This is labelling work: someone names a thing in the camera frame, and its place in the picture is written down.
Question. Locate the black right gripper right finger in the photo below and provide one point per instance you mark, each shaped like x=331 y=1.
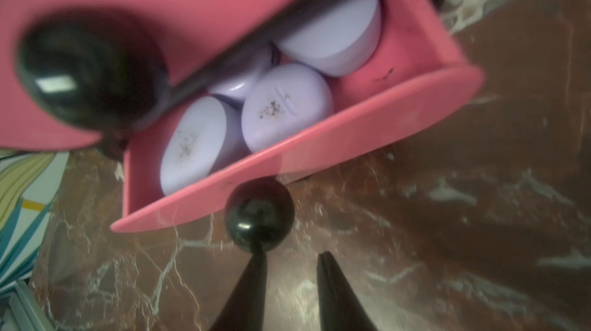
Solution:
x=339 y=307

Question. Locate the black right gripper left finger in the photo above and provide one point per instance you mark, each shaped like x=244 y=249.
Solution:
x=245 y=308

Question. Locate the purple oval earphone case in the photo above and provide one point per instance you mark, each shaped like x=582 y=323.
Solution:
x=208 y=138
x=337 y=41

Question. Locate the purple round earphone case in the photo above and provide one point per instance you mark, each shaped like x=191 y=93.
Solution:
x=237 y=84
x=287 y=100

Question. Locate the black pink drawer cabinet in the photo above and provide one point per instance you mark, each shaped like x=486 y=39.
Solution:
x=290 y=16

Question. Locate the aluminium front rail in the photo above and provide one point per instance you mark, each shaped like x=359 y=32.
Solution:
x=20 y=310

